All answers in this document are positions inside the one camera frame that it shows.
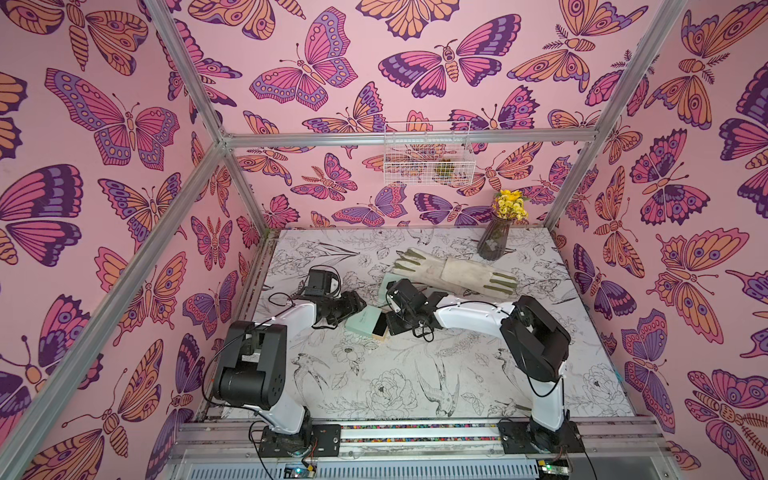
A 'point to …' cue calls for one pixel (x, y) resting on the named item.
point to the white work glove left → (418, 266)
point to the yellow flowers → (510, 205)
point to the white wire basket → (428, 153)
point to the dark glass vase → (494, 239)
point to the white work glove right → (478, 277)
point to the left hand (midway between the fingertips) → (362, 305)
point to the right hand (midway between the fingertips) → (390, 320)
